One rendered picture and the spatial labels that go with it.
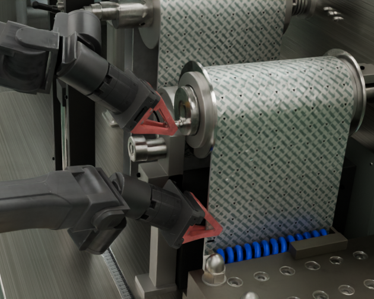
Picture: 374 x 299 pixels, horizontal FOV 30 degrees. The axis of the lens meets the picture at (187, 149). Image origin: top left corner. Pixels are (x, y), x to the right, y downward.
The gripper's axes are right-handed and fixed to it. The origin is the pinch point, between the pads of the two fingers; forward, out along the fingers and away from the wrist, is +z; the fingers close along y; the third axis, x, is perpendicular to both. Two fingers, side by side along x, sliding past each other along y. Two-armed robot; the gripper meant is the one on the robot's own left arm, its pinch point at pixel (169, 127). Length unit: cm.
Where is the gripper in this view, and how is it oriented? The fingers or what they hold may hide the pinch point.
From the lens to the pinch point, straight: 104.8
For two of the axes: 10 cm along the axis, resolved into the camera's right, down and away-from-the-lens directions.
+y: 3.8, 4.4, -8.1
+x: 6.2, -7.8, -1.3
